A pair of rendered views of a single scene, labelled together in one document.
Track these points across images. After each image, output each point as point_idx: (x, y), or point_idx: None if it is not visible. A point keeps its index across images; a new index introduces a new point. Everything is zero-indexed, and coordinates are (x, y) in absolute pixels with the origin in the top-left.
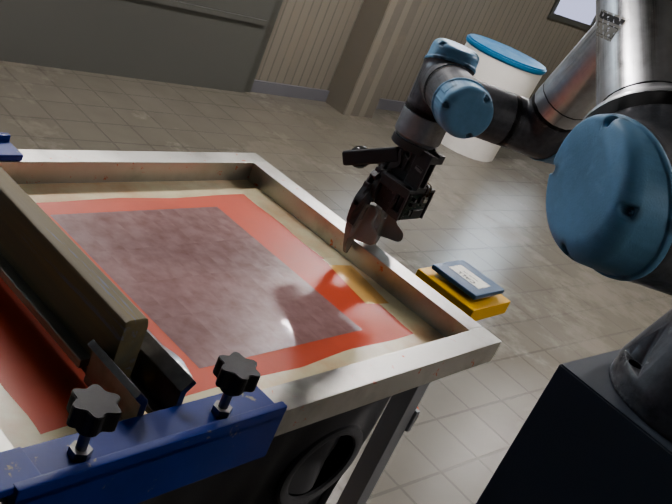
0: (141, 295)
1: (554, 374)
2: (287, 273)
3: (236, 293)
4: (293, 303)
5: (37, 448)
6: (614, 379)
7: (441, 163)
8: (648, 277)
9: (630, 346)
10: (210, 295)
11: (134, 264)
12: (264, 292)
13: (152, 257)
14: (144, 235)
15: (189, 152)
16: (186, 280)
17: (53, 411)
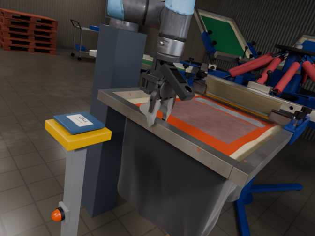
0: (215, 110)
1: (146, 37)
2: (183, 119)
3: (195, 112)
4: (176, 110)
5: None
6: (138, 31)
7: (150, 55)
8: None
9: (137, 25)
10: (201, 111)
11: (225, 117)
12: (187, 113)
13: (223, 119)
14: (233, 125)
15: (267, 155)
16: (210, 114)
17: None
